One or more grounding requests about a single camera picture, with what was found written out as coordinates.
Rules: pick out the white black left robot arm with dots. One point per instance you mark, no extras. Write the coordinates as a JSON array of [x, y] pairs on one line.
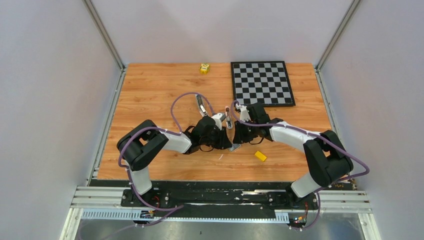
[[140, 146]]

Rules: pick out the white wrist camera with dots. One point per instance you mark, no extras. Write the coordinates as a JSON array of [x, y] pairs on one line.
[[219, 118], [243, 112]]

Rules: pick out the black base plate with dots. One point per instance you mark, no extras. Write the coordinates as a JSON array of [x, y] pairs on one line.
[[171, 194]]

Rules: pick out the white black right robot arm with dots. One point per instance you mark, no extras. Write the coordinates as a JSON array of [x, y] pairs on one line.
[[326, 158]]

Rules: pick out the yellow rectangular block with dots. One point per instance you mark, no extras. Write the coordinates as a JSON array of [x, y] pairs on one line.
[[260, 156]]

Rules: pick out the grey staples tray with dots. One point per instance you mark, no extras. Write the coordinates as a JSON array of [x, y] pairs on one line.
[[233, 147]]

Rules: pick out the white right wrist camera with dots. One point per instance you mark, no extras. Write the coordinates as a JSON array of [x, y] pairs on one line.
[[243, 112]]

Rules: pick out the small yellow toy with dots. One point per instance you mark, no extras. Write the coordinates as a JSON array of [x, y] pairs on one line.
[[204, 68]]

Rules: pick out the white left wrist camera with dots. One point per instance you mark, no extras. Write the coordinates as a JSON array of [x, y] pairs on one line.
[[219, 118]]

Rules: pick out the black grey chessboard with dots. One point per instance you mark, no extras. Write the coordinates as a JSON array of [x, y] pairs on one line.
[[265, 82]]

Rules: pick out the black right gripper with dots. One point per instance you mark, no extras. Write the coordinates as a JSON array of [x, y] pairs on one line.
[[239, 136]]

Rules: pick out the aluminium rail base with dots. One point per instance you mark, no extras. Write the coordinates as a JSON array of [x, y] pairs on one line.
[[104, 202]]

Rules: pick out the pink white small stapler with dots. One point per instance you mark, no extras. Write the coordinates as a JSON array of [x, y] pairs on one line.
[[228, 118]]

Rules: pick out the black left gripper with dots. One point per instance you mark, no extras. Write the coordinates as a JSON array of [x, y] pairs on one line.
[[223, 142]]

